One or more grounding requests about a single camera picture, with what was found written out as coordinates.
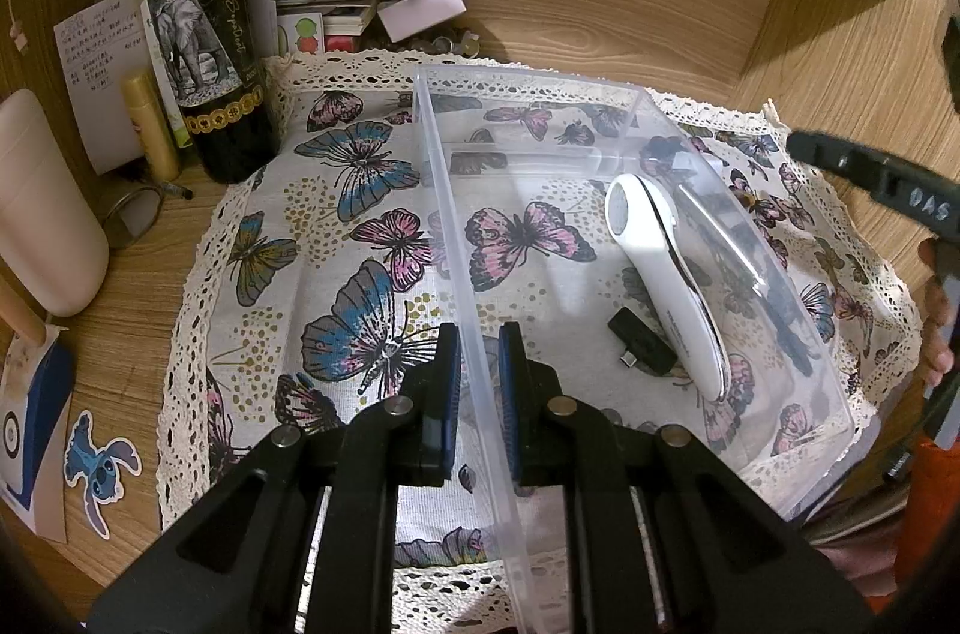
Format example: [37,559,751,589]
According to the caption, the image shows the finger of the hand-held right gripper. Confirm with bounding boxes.
[787,129,960,240]

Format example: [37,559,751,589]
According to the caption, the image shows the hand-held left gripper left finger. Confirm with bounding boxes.
[86,323,461,634]

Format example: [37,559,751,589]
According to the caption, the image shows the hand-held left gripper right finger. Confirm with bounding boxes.
[496,322,875,634]

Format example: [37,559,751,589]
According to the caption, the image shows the clear plastic storage box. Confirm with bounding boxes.
[414,64,860,634]

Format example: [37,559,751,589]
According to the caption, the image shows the person's right hand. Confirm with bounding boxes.
[923,281,956,390]

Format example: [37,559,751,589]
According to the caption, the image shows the small black adapter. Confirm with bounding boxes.
[607,306,673,374]

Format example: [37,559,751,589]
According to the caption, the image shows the white handheld massager device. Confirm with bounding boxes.
[606,173,733,400]

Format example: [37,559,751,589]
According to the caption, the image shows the butterfly print lace cloth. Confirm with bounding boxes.
[156,47,925,634]

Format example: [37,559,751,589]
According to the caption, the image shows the blue cartoon creature sticker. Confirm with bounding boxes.
[63,410,143,540]

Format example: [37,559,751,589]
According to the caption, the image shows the small white folded card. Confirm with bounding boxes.
[376,0,467,43]

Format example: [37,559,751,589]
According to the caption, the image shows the gold cosmetic tube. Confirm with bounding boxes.
[121,69,182,184]

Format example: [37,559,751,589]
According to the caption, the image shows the dark wine bottle elephant label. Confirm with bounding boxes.
[140,0,283,184]

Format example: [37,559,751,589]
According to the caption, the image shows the cream plastic bottle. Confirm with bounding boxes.
[0,89,112,318]

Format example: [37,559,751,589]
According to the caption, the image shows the white handwritten note paper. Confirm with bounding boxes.
[53,0,152,177]

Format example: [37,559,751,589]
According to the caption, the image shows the wire frame eyeglasses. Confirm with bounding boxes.
[100,179,194,250]

